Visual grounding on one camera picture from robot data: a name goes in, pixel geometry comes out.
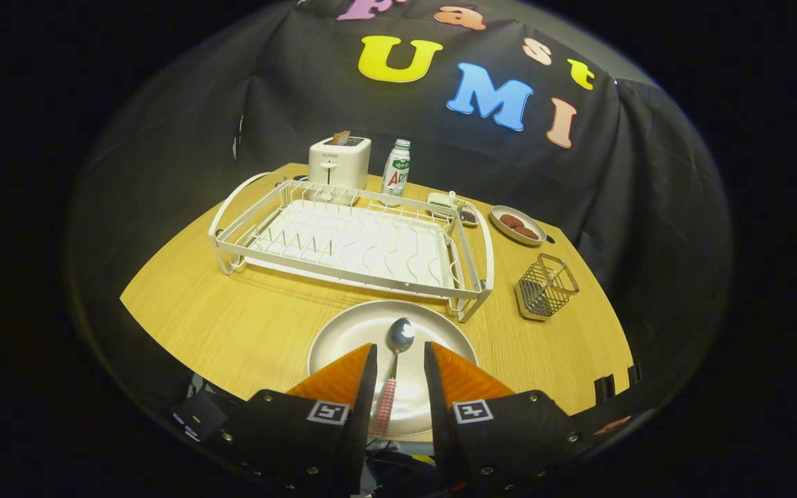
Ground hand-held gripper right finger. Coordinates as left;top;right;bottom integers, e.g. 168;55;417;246
423;340;583;495

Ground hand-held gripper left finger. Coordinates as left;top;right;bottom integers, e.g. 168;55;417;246
215;342;378;497

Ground white plate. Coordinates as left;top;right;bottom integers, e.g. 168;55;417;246
306;299;479;438

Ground spoon with red checked handle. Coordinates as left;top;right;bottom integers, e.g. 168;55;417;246
369;317;416;438

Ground metal wire basket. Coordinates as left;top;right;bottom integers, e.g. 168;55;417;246
515;253;580;322

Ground white wire dish rack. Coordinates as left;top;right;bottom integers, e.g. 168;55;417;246
208;172;495;323

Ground small beige plate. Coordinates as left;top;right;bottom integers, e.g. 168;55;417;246
491;205;547;246

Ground white divided condiment dish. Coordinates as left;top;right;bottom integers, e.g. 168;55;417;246
428;192;480;228

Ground black backdrop cloth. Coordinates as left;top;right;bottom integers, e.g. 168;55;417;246
70;0;731;416

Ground white toaster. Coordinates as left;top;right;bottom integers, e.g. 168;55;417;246
308;136;372;205

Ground white bottle with green label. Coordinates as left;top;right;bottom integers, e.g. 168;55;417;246
381;139;412;206

